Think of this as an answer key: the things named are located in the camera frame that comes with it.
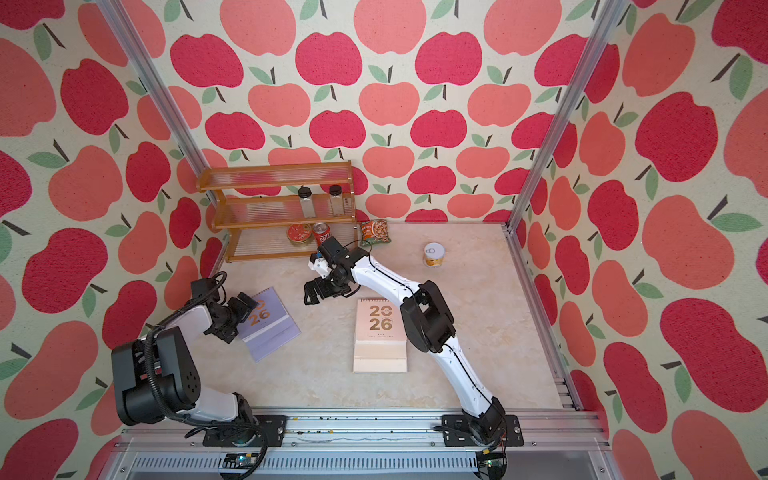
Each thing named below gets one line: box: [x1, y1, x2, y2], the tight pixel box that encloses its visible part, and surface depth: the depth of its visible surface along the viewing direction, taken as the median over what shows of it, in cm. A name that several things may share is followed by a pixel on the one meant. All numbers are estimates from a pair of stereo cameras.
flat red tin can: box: [287, 223, 313, 245], surface depth 114 cm
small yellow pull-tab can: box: [424, 242, 445, 268], surface depth 107 cm
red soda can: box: [313, 222, 331, 247], surface depth 107 cm
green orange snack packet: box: [361, 219, 392, 246], surface depth 117 cm
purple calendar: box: [236, 287, 302, 363], surface depth 94 cm
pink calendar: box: [353, 298, 407, 373], surface depth 86 cm
